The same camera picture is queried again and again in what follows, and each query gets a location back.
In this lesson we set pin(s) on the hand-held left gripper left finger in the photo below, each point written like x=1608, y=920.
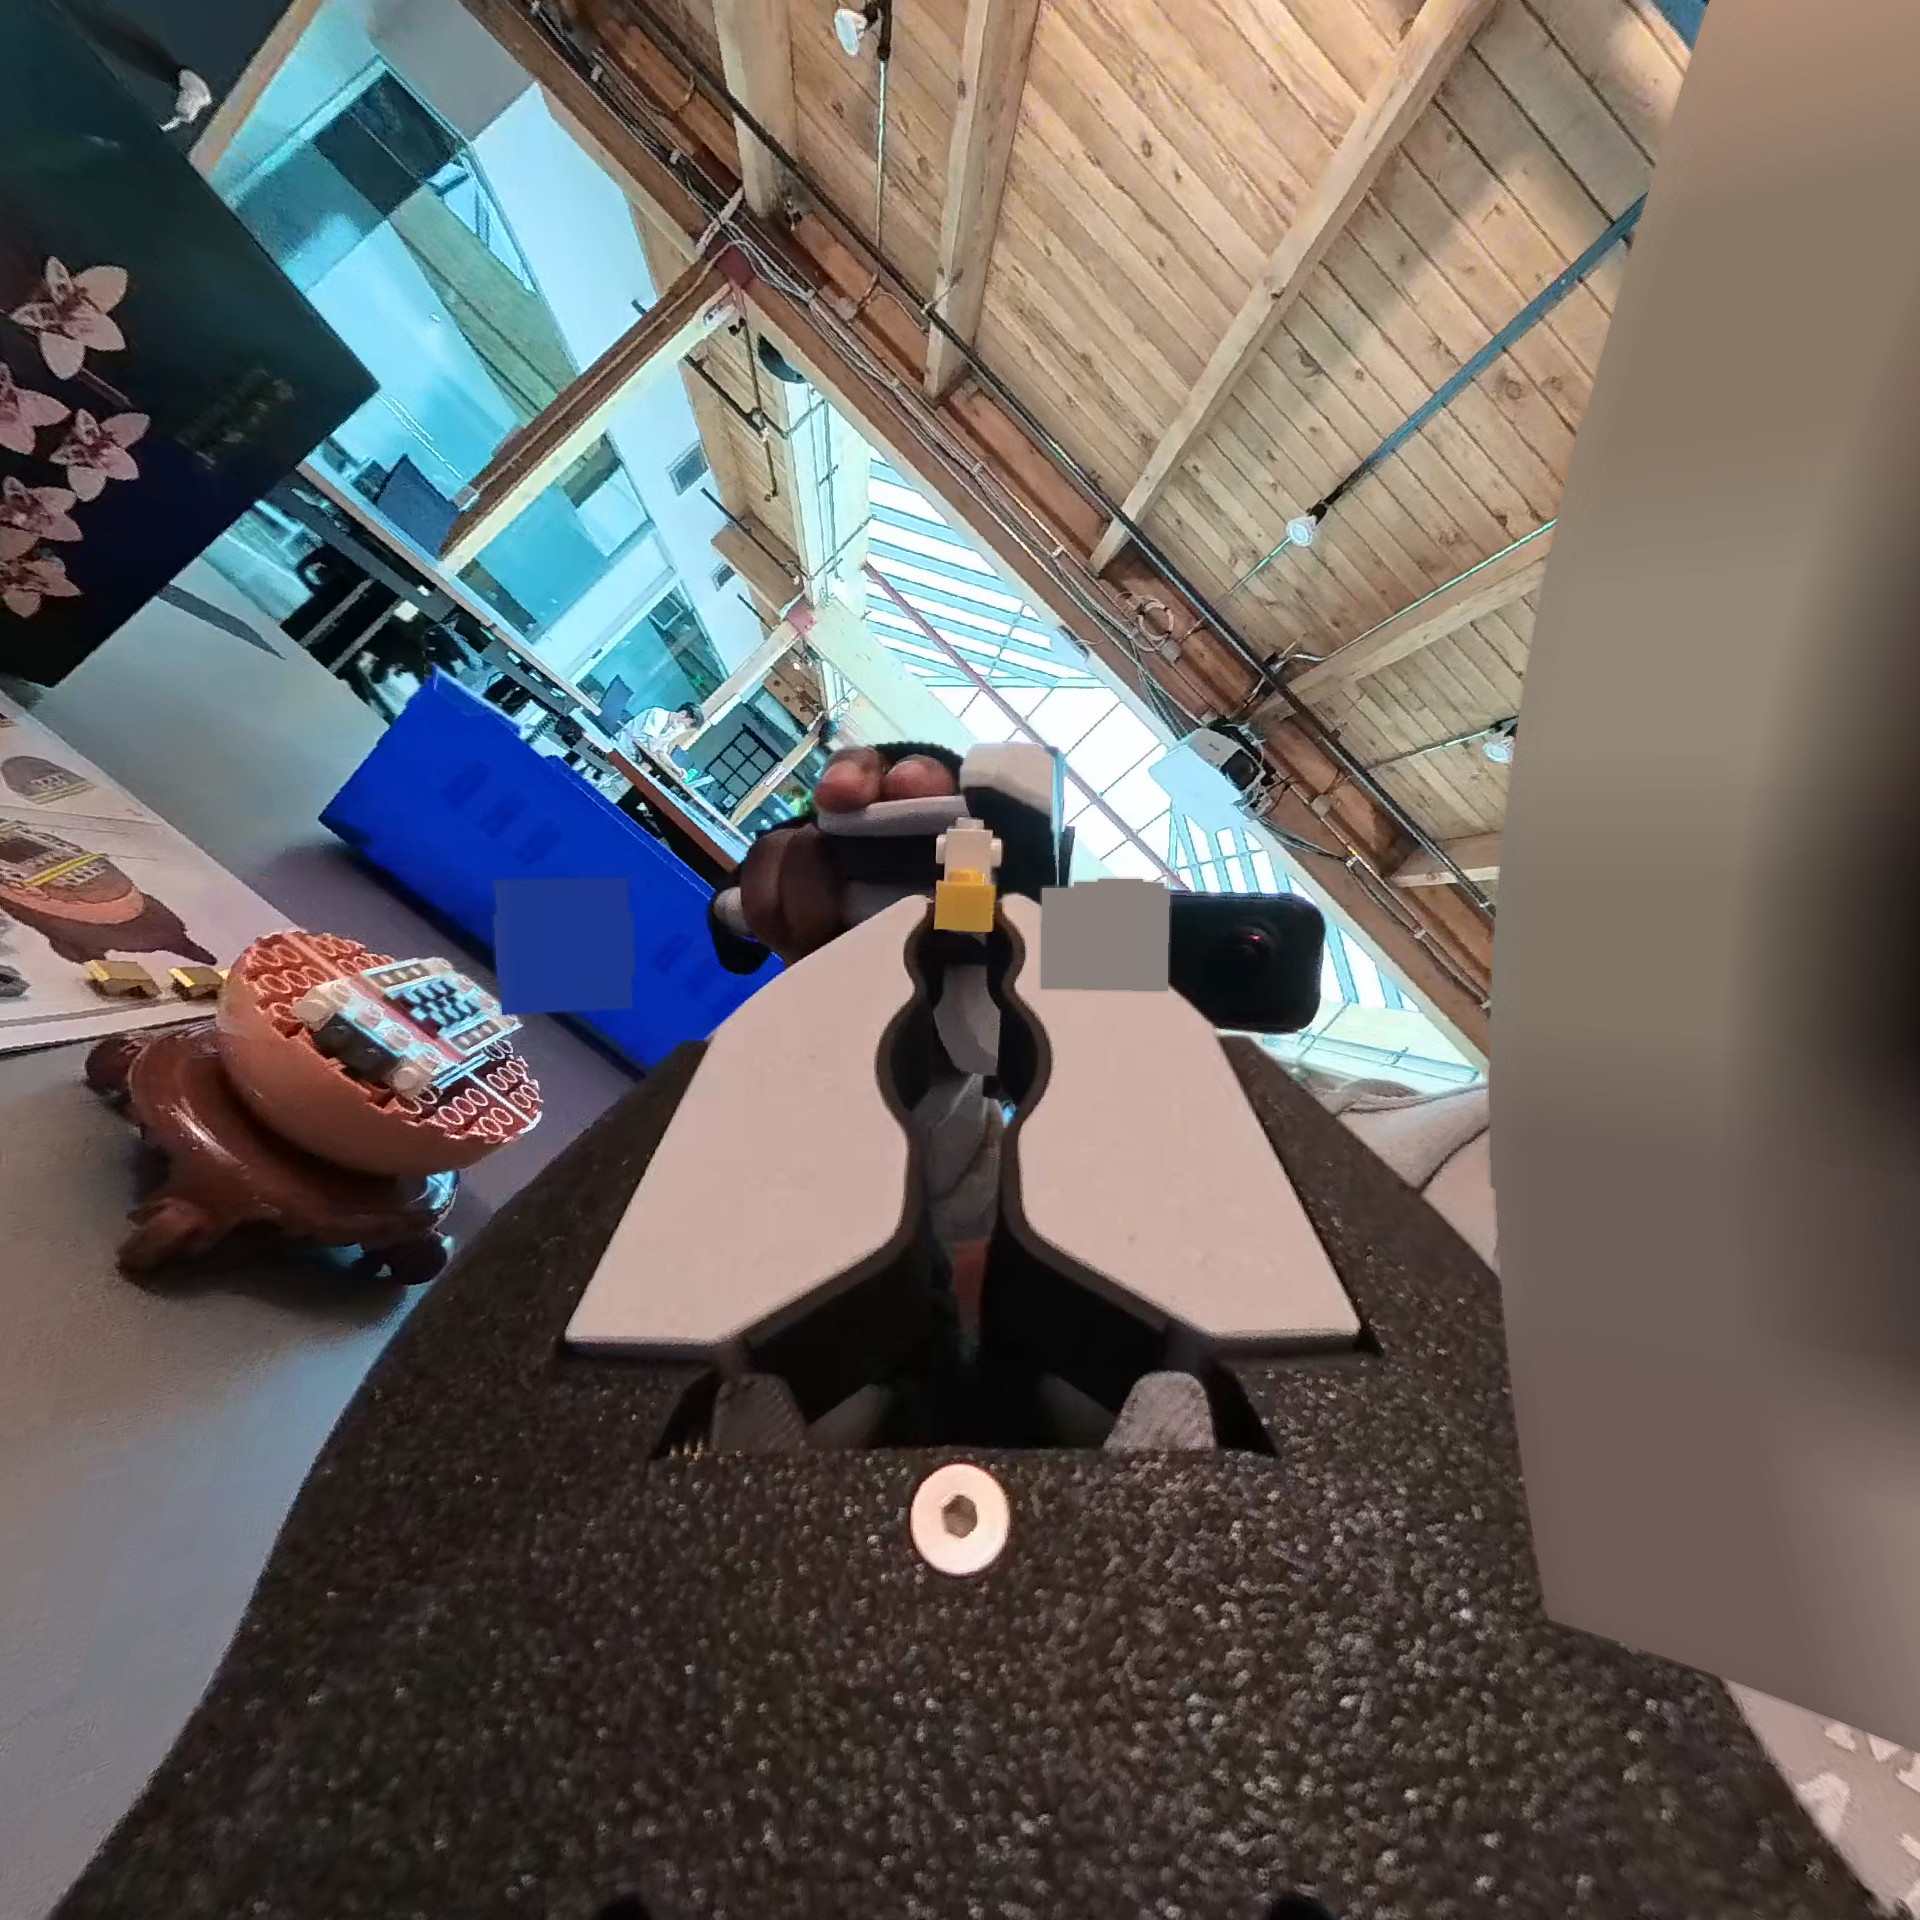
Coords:
x=736, y=1173

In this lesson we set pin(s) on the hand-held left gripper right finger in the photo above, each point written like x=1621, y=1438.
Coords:
x=1204, y=1202

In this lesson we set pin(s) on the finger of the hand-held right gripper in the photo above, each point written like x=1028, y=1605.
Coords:
x=1015, y=789

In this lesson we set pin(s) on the small white brick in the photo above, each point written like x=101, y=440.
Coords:
x=966, y=847

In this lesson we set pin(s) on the yellow long brick plate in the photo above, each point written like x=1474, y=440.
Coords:
x=966, y=902

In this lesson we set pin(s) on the brick flowerpot model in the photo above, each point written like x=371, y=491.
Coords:
x=302, y=1098

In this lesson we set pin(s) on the blue plastic bin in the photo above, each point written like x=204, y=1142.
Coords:
x=449, y=812

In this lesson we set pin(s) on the small tan cube brick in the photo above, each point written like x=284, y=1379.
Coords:
x=199, y=979

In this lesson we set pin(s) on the person's right forearm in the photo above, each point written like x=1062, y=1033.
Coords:
x=966, y=1098

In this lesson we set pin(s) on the brick set instruction booklet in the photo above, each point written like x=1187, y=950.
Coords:
x=91, y=794

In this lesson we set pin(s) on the black orchid print set box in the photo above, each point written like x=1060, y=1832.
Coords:
x=181, y=301

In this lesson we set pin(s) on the white tipped stick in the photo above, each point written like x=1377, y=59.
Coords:
x=195, y=94

